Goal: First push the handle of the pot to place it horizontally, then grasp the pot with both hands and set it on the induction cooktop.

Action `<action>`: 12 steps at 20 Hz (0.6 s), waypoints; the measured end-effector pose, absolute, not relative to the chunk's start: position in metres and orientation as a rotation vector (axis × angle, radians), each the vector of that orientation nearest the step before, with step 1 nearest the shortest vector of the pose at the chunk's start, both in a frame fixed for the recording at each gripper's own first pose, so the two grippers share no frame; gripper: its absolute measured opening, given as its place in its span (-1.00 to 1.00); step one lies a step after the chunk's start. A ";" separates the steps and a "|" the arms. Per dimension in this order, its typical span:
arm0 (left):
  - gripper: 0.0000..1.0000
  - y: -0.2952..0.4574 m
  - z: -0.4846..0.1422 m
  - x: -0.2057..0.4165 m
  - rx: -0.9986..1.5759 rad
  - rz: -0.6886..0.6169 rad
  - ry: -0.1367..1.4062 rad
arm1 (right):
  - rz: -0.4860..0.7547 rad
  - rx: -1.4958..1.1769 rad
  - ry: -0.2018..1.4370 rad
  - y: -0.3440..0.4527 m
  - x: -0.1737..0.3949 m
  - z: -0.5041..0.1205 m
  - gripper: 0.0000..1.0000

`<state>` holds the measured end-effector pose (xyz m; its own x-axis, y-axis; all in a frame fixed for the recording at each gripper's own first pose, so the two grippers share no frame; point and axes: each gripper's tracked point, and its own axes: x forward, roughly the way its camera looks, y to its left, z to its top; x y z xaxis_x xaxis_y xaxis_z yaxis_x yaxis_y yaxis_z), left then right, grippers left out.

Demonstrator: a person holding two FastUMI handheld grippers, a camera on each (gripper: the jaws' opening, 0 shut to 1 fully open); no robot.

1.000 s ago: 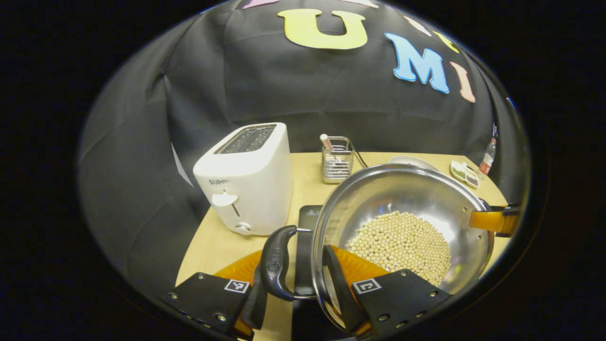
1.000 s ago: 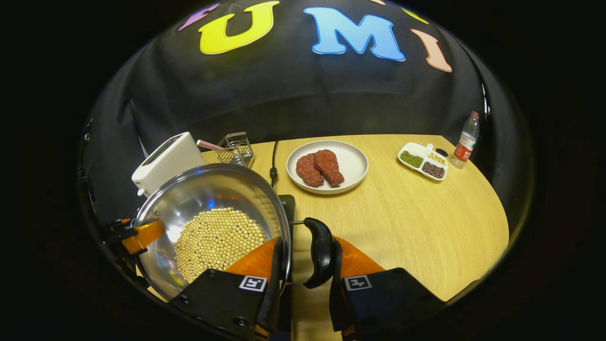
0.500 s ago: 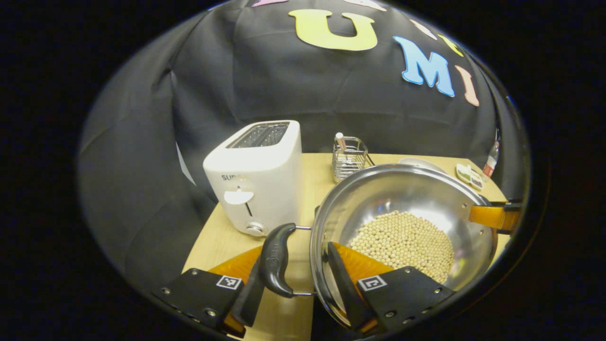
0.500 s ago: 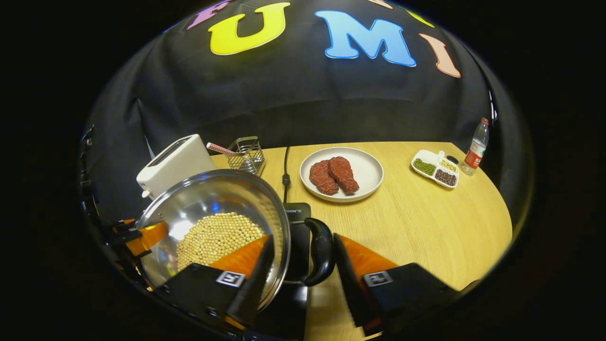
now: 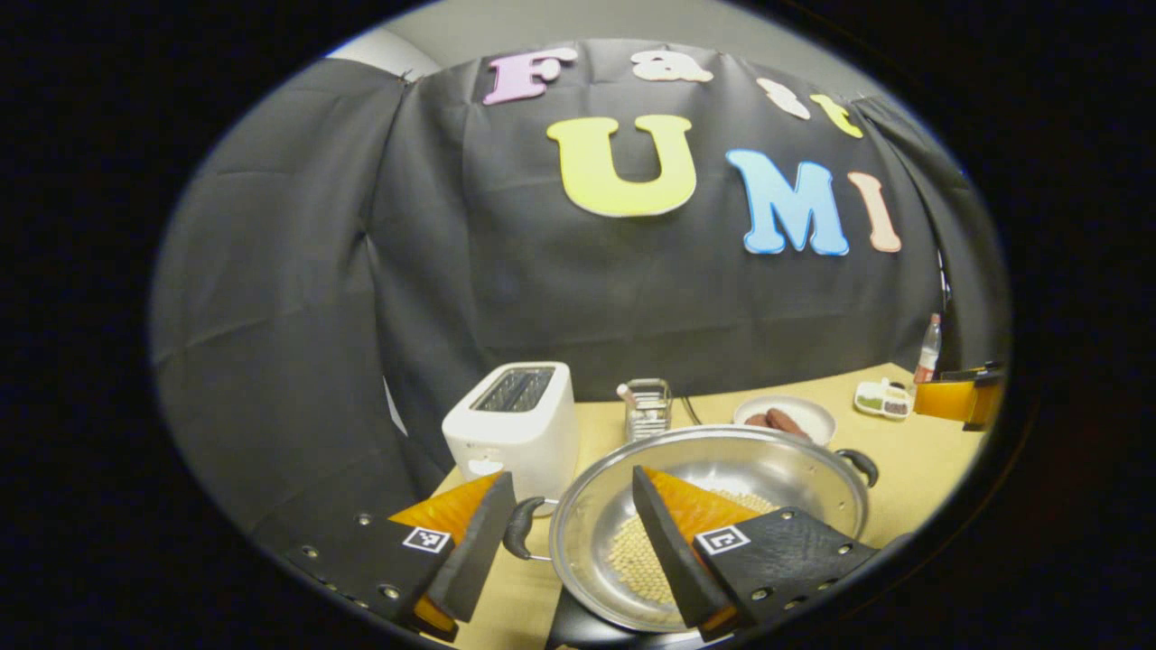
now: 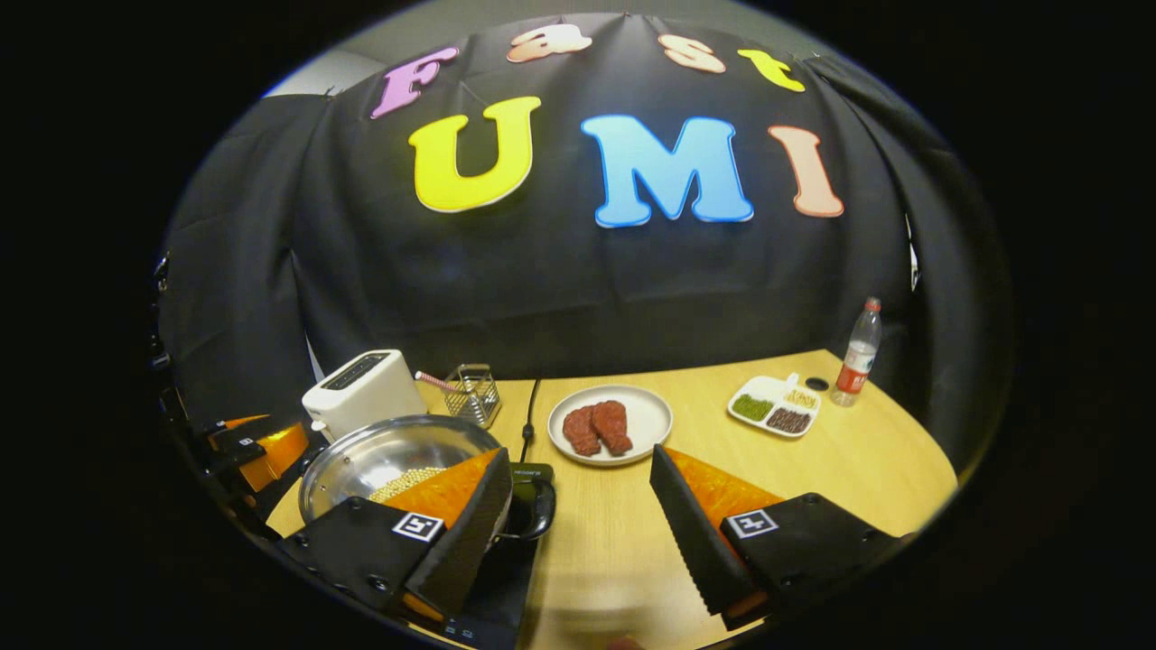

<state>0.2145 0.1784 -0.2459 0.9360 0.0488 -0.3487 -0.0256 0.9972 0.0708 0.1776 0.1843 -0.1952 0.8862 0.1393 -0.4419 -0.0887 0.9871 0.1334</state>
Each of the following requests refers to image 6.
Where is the white toaster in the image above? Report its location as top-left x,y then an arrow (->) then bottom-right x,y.
302,349 -> 428,443

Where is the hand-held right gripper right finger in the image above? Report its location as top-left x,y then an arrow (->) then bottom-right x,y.
649,444 -> 913,633

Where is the round white plate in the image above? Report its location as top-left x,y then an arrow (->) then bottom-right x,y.
547,385 -> 674,467

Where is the clear plastic water bottle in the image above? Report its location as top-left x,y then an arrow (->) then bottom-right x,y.
831,297 -> 883,407

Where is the metal wire basket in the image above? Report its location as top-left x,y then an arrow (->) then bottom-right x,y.
443,364 -> 503,429

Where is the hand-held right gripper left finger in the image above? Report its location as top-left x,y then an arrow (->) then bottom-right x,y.
275,447 -> 514,633

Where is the white divided bean dish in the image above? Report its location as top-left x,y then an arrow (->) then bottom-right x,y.
727,373 -> 822,439

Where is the steel pot with black handles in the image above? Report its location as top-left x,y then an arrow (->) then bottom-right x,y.
298,414 -> 557,552

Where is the heap of yellow soybeans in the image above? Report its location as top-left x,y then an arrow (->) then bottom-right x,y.
368,466 -> 448,504

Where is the red meat slice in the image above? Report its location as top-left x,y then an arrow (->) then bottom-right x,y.
592,400 -> 634,455
563,406 -> 601,457

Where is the black backdrop cloth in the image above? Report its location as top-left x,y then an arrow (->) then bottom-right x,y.
154,14 -> 1012,470

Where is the black induction cooktop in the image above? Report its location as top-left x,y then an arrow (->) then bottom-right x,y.
441,462 -> 555,650

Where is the black power cable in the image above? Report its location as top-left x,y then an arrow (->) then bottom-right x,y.
518,377 -> 543,464

